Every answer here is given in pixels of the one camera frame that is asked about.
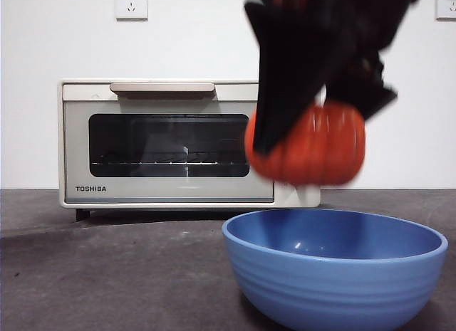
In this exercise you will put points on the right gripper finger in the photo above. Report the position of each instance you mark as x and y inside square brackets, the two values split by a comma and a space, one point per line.
[281, 89]
[363, 89]

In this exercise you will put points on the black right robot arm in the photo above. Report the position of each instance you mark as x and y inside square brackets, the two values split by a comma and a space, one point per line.
[356, 18]

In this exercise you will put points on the blue ribbed bowl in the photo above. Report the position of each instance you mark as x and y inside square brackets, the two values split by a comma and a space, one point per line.
[335, 295]

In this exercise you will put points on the white wall socket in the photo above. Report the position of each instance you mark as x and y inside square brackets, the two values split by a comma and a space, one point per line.
[447, 7]
[131, 5]

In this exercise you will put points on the cream Toshiba toaster oven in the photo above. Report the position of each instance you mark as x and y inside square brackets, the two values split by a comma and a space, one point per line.
[107, 81]

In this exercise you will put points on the orange toy pumpkin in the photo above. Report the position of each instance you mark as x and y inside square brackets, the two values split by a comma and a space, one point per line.
[320, 149]

